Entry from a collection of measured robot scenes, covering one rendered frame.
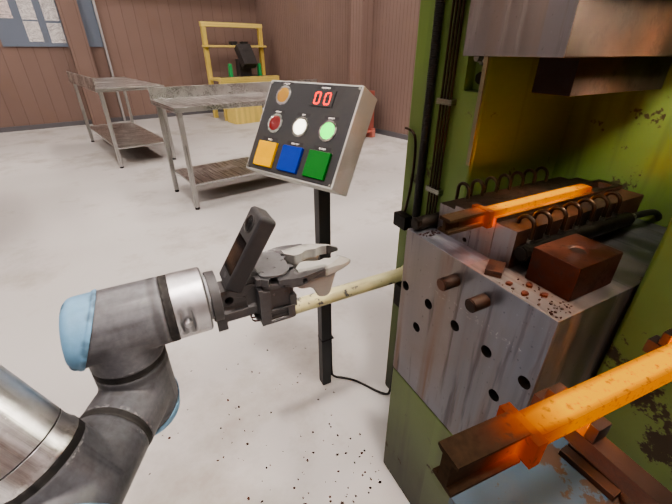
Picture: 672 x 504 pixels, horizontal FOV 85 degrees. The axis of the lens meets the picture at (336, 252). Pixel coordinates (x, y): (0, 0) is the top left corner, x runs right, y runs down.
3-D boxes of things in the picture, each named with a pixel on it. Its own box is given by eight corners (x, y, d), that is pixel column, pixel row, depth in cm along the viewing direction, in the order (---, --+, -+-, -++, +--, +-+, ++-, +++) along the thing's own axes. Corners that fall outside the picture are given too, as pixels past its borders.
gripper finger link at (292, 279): (319, 266, 56) (263, 276, 54) (319, 256, 56) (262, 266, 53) (328, 283, 53) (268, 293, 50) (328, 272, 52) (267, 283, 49)
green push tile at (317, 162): (322, 180, 97) (330, 153, 96) (301, 175, 101) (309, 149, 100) (326, 182, 98) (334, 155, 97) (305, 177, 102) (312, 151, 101)
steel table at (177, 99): (352, 174, 429) (354, 82, 382) (194, 211, 330) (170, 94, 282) (318, 161, 478) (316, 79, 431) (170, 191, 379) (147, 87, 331)
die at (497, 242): (507, 268, 70) (518, 228, 66) (436, 228, 85) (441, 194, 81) (631, 225, 87) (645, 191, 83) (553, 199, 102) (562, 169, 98)
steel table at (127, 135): (138, 135, 623) (121, 69, 574) (179, 159, 488) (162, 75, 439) (88, 141, 582) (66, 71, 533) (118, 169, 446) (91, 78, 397)
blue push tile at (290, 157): (294, 173, 102) (302, 147, 102) (275, 168, 106) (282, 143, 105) (298, 175, 103) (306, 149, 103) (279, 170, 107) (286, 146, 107)
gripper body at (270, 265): (283, 290, 61) (209, 310, 56) (279, 244, 57) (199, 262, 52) (301, 315, 55) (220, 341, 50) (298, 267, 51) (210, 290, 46)
